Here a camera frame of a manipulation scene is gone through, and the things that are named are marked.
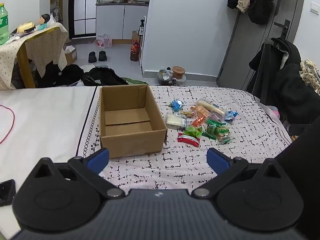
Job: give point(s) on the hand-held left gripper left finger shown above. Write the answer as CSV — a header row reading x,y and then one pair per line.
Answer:
x,y
98,159

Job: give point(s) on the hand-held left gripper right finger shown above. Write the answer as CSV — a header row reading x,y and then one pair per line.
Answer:
x,y
217,160

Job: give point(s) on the green biscuit packet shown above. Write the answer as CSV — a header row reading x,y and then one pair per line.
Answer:
x,y
222,133

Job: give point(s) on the dark green snack packet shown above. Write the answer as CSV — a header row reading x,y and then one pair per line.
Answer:
x,y
210,129

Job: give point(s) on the red snack packet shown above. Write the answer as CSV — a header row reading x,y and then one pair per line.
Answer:
x,y
188,140

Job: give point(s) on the bright green snack packet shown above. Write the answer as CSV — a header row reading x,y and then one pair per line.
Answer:
x,y
192,131

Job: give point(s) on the small orange snack packet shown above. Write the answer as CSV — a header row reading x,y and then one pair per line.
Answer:
x,y
198,122

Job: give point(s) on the purple snack packet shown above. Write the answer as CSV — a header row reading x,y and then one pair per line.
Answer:
x,y
215,117

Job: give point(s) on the blue and white snack packet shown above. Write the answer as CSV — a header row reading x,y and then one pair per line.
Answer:
x,y
231,115

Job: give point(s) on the orange wafer packet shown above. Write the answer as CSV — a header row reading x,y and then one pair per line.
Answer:
x,y
201,110

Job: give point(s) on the long white bread packet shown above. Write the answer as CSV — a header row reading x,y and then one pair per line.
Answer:
x,y
212,107

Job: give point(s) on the small peanut packet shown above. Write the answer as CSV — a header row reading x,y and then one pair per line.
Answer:
x,y
187,114

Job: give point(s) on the white cracker packet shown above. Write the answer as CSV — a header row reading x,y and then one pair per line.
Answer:
x,y
175,121

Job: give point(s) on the black and white patterned blanket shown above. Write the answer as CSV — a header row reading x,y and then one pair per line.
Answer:
x,y
250,135

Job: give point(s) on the white bed sheet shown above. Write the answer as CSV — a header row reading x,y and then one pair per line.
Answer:
x,y
45,120

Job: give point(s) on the black bag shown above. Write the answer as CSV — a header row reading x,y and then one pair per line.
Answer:
x,y
105,76

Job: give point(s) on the green floor mat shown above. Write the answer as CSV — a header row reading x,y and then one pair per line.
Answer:
x,y
136,81

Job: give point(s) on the dark cloth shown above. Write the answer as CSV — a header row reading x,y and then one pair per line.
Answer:
x,y
307,160

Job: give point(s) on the black clothing pile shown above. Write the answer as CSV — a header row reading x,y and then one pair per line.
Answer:
x,y
67,73

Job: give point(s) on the brown paper tub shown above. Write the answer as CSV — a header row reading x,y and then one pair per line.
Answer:
x,y
178,72

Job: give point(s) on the clear trash bag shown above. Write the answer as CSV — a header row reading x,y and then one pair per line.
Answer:
x,y
163,76

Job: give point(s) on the black slipper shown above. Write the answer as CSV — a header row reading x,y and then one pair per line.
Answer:
x,y
102,56
92,57

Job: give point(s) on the black jacket on chair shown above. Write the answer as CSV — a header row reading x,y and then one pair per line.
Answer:
x,y
287,85

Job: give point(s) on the small cardboard box with paper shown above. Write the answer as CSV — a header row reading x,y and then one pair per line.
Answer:
x,y
71,57

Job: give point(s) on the grey door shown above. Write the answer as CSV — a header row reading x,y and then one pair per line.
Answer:
x,y
240,55

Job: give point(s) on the dark drink bottle red label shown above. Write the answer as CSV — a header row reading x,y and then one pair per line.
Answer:
x,y
135,52

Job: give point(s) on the yellow wooden table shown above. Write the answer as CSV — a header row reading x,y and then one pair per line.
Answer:
x,y
25,67

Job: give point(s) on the pack of water bottles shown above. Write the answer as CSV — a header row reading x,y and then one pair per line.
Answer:
x,y
104,40

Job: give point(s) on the dotted cream tablecloth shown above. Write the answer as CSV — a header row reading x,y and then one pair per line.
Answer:
x,y
45,47

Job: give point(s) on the cream knitted cloth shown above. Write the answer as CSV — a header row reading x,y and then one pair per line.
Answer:
x,y
310,75

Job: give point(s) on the tall brown cardboard box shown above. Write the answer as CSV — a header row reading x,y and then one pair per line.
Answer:
x,y
135,35

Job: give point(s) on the black spray bottle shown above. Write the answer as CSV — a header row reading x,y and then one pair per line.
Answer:
x,y
141,28

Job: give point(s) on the white kitchen cabinet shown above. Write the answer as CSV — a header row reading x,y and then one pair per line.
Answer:
x,y
110,20

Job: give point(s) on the black-haired doll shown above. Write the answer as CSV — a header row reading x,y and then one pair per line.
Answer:
x,y
44,20

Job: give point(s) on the yellow box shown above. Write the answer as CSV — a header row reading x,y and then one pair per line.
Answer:
x,y
25,27

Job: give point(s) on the black-framed glass door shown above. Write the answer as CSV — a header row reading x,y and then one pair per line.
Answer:
x,y
80,7

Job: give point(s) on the small desk fan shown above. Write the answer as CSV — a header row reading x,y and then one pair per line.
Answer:
x,y
55,12

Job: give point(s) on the hanging black jacket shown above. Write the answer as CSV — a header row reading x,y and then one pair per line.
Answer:
x,y
265,2

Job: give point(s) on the green soda bottle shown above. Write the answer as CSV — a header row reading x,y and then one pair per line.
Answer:
x,y
3,25

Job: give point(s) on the white light switch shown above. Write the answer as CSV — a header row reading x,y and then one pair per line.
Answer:
x,y
313,7

